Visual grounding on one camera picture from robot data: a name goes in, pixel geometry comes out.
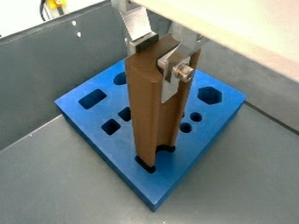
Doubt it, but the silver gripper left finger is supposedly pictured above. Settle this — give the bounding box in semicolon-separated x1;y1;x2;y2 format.
111;0;159;55

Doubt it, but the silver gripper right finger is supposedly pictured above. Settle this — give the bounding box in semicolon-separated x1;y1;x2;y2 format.
158;23;208;103

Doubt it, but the brown arch-profile block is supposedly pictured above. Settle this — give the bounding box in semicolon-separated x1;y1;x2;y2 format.
126;34;200;173

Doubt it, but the blue foam shape board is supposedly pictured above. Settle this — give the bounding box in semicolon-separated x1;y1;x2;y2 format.
55;61;246;211

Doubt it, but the yellow black object behind wall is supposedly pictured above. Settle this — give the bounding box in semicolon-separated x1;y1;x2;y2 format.
39;0;67;22

